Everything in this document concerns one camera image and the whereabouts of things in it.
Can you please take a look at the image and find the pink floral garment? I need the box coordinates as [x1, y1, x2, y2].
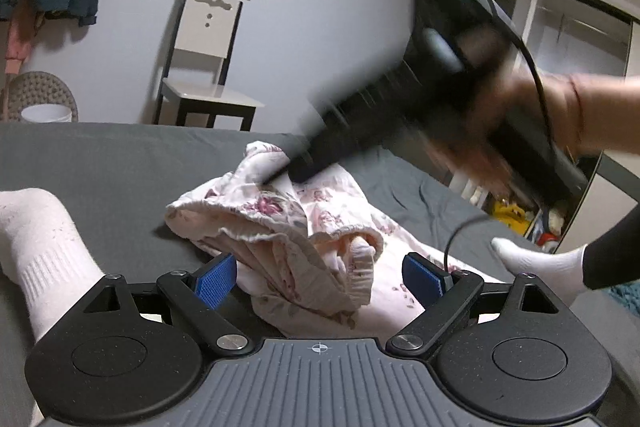
[162, 140, 507, 341]

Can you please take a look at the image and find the person's right forearm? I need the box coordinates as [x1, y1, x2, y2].
[576, 75, 640, 155]

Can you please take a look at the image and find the person's right hand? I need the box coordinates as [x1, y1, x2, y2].
[426, 72, 582, 190]

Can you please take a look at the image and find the right foot white sock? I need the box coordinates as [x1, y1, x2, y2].
[490, 237, 588, 306]

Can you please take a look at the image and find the foot white sock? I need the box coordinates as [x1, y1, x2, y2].
[1, 188, 104, 339]
[490, 237, 588, 306]

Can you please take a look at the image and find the left foot white sock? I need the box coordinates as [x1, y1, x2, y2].
[1, 188, 104, 339]

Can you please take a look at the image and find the white plastic bucket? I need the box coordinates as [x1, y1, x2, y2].
[21, 104, 73, 124]

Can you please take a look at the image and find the white black wooden chair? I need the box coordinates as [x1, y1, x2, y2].
[151, 0, 264, 131]

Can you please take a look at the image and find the woven round wicker basket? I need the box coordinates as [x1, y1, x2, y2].
[1, 72, 78, 122]

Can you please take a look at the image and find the pink hanging cloth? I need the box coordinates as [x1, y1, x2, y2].
[4, 0, 44, 76]

